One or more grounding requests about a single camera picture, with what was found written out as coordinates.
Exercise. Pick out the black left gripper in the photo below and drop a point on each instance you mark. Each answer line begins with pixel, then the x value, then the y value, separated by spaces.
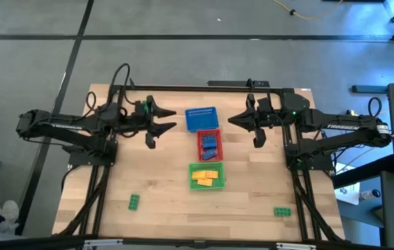
pixel 139 121

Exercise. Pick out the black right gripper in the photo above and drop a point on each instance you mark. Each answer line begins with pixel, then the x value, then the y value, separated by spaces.
pixel 270 119

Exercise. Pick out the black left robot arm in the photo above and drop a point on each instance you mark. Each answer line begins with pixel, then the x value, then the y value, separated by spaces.
pixel 61 125

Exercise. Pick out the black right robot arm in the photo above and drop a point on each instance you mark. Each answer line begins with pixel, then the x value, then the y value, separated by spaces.
pixel 342 127

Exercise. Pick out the green building block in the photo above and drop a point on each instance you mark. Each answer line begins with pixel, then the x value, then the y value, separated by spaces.
pixel 145 106
pixel 134 202
pixel 282 211

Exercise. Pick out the blue plastic basket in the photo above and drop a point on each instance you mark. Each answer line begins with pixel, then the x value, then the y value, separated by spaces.
pixel 201 119

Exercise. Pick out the red plastic basket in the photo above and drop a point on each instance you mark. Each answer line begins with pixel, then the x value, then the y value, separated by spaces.
pixel 199 146

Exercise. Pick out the green plastic basket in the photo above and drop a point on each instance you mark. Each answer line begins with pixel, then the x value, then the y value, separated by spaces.
pixel 193 185

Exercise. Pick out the yellow power strip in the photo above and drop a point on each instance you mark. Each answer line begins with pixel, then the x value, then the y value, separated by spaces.
pixel 349 112

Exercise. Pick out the white paper sheet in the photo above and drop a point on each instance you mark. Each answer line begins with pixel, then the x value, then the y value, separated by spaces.
pixel 348 194

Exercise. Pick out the white bottle black cap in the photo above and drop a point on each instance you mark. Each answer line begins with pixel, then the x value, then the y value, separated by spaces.
pixel 368 194

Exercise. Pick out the black bar bracket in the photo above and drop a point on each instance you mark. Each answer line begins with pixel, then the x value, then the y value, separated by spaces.
pixel 233 83

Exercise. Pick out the black aluminium table frame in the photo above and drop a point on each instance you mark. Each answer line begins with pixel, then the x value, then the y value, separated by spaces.
pixel 200 89

